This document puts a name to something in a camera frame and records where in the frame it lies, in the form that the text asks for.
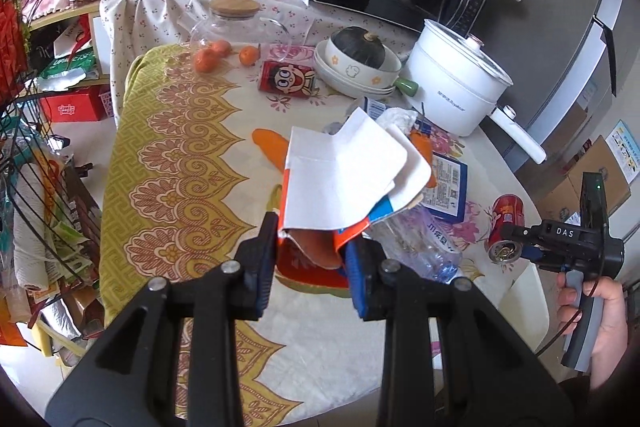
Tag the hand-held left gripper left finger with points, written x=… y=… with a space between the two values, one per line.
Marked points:
x=264 y=274

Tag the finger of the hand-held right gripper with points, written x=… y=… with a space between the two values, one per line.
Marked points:
x=532 y=253
x=522 y=234

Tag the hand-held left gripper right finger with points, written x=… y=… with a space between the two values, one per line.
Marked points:
x=357 y=279

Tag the plain red drink can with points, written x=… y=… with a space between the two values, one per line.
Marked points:
x=507 y=217

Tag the orange and white carton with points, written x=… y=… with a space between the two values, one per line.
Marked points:
x=335 y=177

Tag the red cartoon face can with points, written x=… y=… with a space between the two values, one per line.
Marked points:
x=287 y=78

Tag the person's right forearm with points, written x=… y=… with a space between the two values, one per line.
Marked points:
x=580 y=402

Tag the person's right hand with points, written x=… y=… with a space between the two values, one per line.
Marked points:
x=611 y=327

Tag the orange flat wrapper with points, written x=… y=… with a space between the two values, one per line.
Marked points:
x=310 y=279

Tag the clear plastic bottle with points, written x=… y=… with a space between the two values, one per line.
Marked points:
x=425 y=252

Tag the blue flat packet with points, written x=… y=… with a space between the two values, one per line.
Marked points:
x=447 y=184

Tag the blue and white leaflet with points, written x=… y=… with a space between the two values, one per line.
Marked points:
x=625 y=152

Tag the carrot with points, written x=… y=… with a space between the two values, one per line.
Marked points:
x=270 y=147
x=424 y=149

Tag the yellow patterned tablecloth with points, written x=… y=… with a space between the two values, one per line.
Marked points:
x=190 y=157

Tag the white electric pot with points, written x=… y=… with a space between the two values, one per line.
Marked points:
x=450 y=102

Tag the glass pot lid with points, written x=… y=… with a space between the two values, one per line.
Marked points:
x=465 y=52

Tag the grey refrigerator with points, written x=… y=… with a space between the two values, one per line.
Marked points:
x=560 y=32

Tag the tangerine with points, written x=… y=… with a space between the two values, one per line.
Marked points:
x=221 y=47
x=204 y=61
x=248 y=55

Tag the dark green squash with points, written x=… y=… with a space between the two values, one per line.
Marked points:
x=357 y=47

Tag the red cardboard box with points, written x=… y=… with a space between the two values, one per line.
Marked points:
x=75 y=104

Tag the glass teapot with wooden lid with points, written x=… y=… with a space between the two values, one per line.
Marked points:
x=232 y=14

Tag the cherry print white cloth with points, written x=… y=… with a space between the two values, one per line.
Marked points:
x=150 y=17

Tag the green snack packet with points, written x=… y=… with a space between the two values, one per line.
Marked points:
x=65 y=67

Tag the wooden shelf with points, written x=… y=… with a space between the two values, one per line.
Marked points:
x=60 y=14

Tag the red mesh bag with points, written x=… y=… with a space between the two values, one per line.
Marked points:
x=12 y=37

